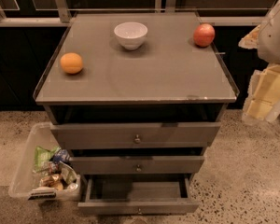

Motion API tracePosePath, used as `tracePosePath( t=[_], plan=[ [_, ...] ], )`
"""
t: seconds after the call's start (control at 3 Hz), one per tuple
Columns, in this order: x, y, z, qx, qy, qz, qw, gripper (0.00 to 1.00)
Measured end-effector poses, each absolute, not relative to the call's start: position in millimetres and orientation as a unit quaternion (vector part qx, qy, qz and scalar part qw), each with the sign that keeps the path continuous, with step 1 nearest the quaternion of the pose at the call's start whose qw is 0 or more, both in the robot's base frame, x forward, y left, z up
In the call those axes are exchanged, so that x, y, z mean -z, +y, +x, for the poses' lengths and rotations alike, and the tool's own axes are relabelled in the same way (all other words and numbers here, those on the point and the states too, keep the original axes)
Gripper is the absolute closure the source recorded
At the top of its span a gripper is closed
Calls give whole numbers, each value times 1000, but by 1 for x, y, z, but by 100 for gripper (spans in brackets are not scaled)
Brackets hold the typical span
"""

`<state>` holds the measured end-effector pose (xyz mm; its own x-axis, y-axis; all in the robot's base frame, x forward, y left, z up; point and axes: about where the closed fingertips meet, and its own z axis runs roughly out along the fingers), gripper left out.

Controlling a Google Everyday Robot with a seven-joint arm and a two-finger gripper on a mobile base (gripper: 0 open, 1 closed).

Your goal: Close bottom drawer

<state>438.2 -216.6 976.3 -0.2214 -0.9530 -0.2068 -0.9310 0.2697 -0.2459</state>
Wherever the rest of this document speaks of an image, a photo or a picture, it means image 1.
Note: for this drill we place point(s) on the clear plastic bin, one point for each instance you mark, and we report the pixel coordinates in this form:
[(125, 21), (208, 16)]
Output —
[(25, 179)]

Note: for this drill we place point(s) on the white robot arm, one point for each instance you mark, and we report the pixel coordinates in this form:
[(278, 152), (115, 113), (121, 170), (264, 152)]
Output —
[(265, 38)]

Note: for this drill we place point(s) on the white barcode label packet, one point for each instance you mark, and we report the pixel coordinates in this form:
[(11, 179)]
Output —
[(42, 193)]

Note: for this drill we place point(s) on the red apple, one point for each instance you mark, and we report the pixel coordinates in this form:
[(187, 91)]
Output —
[(204, 35)]

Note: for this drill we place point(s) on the orange fruit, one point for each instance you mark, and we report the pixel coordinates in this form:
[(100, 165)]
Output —
[(71, 63)]

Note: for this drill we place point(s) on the metal railing frame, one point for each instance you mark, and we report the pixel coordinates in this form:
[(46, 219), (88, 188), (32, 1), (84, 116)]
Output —
[(67, 11)]

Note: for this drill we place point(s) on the grey drawer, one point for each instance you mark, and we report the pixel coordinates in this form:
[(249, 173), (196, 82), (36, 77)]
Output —
[(135, 135), (137, 165), (137, 195)]

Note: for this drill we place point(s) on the blue snack packet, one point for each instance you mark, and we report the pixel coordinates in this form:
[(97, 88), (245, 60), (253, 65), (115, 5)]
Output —
[(61, 155)]

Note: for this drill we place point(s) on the grey bottom drawer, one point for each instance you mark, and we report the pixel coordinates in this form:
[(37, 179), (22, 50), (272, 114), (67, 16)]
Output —
[(137, 195)]

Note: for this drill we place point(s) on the brown snack packet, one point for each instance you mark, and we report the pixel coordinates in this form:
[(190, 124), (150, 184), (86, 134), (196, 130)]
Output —
[(52, 181)]

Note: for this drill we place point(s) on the grey drawer cabinet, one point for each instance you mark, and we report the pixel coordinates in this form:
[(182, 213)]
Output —
[(166, 80)]

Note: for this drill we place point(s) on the white green snack bag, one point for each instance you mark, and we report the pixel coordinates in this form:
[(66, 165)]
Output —
[(68, 173)]

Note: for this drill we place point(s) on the grey middle drawer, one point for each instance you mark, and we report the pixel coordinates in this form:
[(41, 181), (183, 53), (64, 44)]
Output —
[(137, 165)]

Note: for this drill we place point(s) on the grey top drawer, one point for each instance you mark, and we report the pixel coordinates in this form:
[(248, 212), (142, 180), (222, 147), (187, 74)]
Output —
[(135, 135)]

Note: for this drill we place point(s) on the white ceramic bowl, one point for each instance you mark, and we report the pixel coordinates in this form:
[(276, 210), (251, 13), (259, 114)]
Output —
[(131, 35)]

